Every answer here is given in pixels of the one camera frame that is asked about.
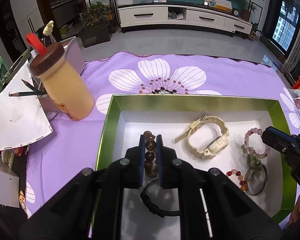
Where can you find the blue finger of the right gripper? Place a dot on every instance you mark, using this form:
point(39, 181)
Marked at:
point(276, 139)

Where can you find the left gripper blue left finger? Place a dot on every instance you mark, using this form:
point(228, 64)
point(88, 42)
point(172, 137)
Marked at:
point(141, 162)

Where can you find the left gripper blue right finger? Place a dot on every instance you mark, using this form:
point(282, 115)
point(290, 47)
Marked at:
point(159, 158)

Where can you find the green jade pendant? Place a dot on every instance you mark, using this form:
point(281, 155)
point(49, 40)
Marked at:
point(254, 164)

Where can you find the silver bangle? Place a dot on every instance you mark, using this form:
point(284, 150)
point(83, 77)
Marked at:
point(256, 178)

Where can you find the cream white wristwatch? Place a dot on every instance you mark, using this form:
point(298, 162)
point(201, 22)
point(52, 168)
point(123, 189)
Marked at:
point(205, 137)

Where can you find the black wristwatch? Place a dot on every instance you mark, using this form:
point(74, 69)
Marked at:
point(154, 206)

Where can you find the right human hand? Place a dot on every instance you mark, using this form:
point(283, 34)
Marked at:
point(295, 214)

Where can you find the green cardboard box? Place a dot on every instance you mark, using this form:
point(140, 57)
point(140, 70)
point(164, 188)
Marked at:
point(128, 116)

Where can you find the purple floral tablecloth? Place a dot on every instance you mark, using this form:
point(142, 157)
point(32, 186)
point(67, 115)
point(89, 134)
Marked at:
point(68, 198)

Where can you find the yellow bear bottle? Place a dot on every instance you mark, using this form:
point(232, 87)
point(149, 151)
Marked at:
point(62, 82)

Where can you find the pen holder cup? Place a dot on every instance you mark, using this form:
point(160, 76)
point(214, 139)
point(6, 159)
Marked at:
point(25, 59)

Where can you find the potted plant left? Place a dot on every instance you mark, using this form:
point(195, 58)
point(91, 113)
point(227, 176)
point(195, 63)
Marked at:
point(97, 24)

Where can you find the potted plant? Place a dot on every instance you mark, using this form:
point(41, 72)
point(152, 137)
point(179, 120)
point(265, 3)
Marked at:
point(97, 24)
point(248, 7)

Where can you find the white TV cabinet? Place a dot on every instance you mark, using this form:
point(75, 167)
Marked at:
point(165, 14)

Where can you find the white paper sheet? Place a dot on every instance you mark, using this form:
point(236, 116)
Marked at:
point(22, 119)

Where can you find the small alarm clock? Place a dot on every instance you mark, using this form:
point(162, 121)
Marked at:
point(235, 12)

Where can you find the potted plant right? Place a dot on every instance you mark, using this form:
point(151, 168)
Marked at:
point(248, 7)

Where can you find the white small box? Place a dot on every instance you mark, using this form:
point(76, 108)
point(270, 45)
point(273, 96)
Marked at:
point(9, 186)

